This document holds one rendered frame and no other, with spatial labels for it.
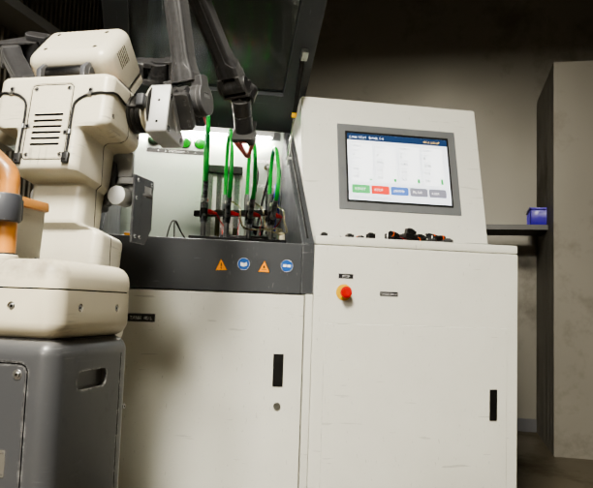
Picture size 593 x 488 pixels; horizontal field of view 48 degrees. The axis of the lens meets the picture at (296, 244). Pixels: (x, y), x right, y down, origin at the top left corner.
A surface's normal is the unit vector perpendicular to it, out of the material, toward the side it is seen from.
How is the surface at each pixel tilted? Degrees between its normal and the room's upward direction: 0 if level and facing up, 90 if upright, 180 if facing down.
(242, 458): 90
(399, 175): 76
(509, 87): 90
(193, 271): 90
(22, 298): 90
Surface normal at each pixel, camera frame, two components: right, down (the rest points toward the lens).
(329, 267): 0.17, -0.08
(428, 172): 0.17, -0.32
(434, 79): -0.22, -0.10
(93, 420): 0.97, 0.01
